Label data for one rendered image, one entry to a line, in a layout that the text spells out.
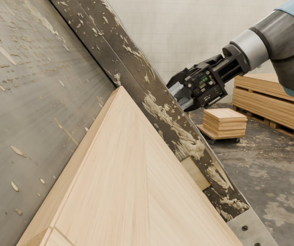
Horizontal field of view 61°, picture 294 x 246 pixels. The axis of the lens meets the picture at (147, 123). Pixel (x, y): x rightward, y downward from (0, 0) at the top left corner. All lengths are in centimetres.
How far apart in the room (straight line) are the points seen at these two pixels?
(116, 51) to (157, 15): 530
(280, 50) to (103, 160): 47
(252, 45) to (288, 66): 10
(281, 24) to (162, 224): 45
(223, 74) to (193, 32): 546
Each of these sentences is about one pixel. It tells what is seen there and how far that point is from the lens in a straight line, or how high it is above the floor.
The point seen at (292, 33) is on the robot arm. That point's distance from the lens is 57.
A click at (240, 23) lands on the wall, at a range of 647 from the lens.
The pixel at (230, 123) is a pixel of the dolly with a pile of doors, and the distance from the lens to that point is 368.
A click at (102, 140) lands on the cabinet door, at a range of 17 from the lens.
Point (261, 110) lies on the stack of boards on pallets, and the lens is 495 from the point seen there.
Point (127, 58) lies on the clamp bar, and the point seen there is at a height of 132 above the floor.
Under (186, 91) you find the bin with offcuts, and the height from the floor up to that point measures 55.
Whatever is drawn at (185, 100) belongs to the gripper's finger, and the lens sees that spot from 56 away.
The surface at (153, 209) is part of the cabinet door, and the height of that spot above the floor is 123.
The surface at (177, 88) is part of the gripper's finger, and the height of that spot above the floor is 126.
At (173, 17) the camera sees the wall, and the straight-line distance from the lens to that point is 582.
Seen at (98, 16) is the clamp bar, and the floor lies 139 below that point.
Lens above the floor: 134
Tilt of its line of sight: 17 degrees down
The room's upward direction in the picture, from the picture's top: straight up
